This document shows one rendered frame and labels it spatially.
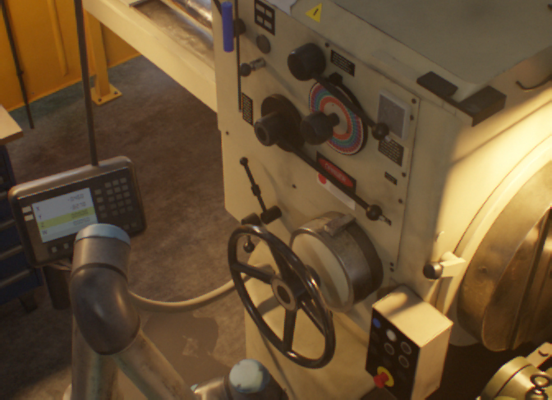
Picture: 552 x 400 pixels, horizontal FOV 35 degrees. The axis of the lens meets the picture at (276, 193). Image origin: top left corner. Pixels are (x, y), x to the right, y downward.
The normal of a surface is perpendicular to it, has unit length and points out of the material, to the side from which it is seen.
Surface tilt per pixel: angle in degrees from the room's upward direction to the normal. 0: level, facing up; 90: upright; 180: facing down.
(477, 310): 88
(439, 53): 0
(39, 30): 90
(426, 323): 0
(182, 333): 0
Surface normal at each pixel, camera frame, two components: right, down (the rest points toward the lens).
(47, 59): 0.64, 0.52
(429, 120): -0.77, 0.44
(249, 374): -0.33, -0.67
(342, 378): 0.00, -0.73
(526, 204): -0.40, -0.39
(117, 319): 0.52, -0.03
